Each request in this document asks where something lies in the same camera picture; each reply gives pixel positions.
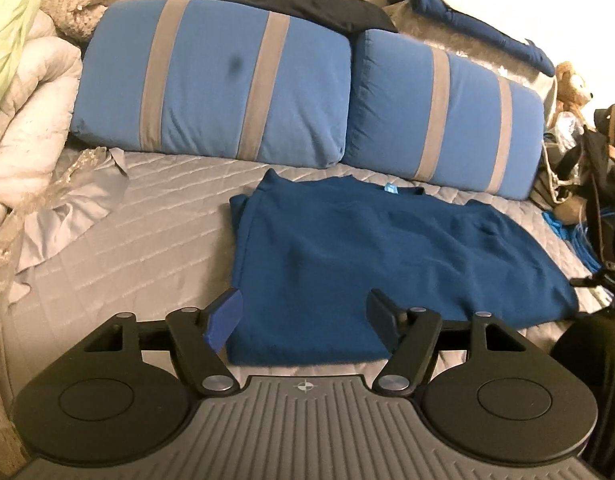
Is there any light green cloth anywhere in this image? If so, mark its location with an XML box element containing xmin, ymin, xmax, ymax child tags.
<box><xmin>0</xmin><ymin>0</ymin><xmax>58</xmax><ymax>121</ymax></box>

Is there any blue t-shirt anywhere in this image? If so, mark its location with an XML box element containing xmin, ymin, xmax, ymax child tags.
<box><xmin>228</xmin><ymin>169</ymin><xmax>581</xmax><ymax>366</ymax></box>

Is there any blue striped pillow with stain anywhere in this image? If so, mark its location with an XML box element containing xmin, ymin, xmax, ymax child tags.
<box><xmin>68</xmin><ymin>0</ymin><xmax>353</xmax><ymax>171</ymax></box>

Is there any person's dark trouser leg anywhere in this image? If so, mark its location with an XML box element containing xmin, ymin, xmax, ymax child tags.
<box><xmin>550</xmin><ymin>307</ymin><xmax>615</xmax><ymax>478</ymax></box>

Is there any clear plastic bag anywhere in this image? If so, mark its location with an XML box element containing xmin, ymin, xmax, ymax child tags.
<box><xmin>545</xmin><ymin>110</ymin><xmax>588</xmax><ymax>152</ymax></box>

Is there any grey quilted bedspread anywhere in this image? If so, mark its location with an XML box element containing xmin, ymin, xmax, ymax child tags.
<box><xmin>0</xmin><ymin>147</ymin><xmax>608</xmax><ymax>391</ymax></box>

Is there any black garment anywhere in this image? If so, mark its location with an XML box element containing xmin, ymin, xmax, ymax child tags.
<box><xmin>182</xmin><ymin>0</ymin><xmax>399</xmax><ymax>36</ymax></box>

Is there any brown teddy bear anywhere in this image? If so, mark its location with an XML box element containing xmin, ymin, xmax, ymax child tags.
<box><xmin>555</xmin><ymin>61</ymin><xmax>595</xmax><ymax>113</ymax></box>

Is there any white rope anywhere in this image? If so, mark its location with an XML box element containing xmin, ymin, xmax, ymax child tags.
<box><xmin>537</xmin><ymin>135</ymin><xmax>564</xmax><ymax>206</ymax></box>

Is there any bright blue cord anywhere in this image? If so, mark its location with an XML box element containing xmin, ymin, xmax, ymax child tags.
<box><xmin>543</xmin><ymin>207</ymin><xmax>603</xmax><ymax>273</ymax></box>

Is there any beige plush cushion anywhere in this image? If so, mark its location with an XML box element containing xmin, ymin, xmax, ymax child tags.
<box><xmin>382</xmin><ymin>0</ymin><xmax>558</xmax><ymax>111</ymax></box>

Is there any black backpack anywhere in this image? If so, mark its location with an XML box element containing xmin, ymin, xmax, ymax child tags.
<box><xmin>552</xmin><ymin>105</ymin><xmax>615</xmax><ymax>301</ymax></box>

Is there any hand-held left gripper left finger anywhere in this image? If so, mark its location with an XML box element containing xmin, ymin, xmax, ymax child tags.
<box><xmin>85</xmin><ymin>287</ymin><xmax>246</xmax><ymax>396</ymax></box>

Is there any blue grey-striped pillow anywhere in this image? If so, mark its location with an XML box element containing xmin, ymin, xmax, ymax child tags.
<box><xmin>340</xmin><ymin>27</ymin><xmax>545</xmax><ymax>201</ymax></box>

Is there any grey crumpled cloth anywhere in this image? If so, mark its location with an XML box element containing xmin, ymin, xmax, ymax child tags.
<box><xmin>10</xmin><ymin>146</ymin><xmax>131</xmax><ymax>306</ymax></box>

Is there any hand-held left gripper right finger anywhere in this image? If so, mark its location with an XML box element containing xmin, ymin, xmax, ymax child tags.
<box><xmin>365</xmin><ymin>287</ymin><xmax>526</xmax><ymax>396</ymax></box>

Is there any white comforter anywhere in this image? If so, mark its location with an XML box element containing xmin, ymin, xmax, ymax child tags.
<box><xmin>0</xmin><ymin>10</ymin><xmax>83</xmax><ymax>221</ymax></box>

